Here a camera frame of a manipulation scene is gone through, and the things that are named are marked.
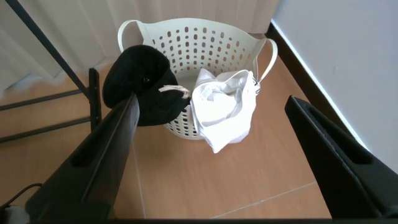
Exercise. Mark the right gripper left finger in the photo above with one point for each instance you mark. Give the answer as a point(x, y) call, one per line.
point(77, 186)

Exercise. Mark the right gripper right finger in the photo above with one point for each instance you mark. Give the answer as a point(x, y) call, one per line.
point(351, 193)

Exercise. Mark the black shorts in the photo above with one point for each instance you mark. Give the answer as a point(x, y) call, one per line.
point(136, 71)

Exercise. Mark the black clothes rack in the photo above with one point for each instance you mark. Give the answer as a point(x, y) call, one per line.
point(95, 99)

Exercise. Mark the white laundry basket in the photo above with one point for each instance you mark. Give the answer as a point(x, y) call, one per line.
point(149, 34)

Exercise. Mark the white garment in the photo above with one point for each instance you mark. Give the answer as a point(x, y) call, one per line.
point(224, 115)

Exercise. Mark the beige curtain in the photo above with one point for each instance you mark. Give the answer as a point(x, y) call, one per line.
point(77, 31)

